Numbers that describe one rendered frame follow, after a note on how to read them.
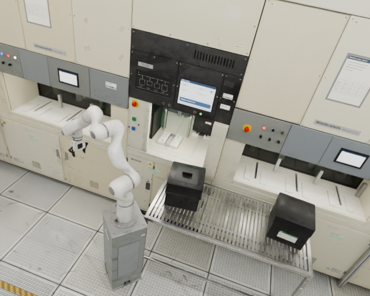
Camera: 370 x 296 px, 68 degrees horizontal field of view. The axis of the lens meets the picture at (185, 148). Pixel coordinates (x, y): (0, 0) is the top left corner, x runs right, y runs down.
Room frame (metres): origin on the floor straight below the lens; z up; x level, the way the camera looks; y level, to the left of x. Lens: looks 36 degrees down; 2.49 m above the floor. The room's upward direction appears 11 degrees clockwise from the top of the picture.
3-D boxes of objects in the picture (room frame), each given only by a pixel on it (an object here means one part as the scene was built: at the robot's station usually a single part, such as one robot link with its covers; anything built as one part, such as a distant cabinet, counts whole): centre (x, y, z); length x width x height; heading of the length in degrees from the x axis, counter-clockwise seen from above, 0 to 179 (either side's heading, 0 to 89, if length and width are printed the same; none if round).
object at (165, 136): (2.33, 0.16, 0.89); 0.22 x 0.21 x 0.04; 169
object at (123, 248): (1.36, 0.35, 0.38); 0.28 x 0.28 x 0.76; 34
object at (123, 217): (1.36, 0.35, 0.85); 0.19 x 0.19 x 0.18
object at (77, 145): (1.71, 0.84, 1.12); 0.10 x 0.07 x 0.11; 145
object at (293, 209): (1.54, -0.93, 0.89); 0.29 x 0.29 x 0.25; 75
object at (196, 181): (1.70, -0.06, 0.98); 0.29 x 0.29 x 0.13; 88
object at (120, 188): (1.34, 0.37, 1.07); 0.19 x 0.12 x 0.24; 144
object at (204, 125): (2.60, -0.16, 1.06); 0.24 x 0.20 x 0.32; 80
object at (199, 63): (2.44, 0.04, 0.98); 0.95 x 0.88 x 1.95; 169
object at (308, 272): (1.58, -0.48, 0.38); 1.30 x 0.60 x 0.76; 79
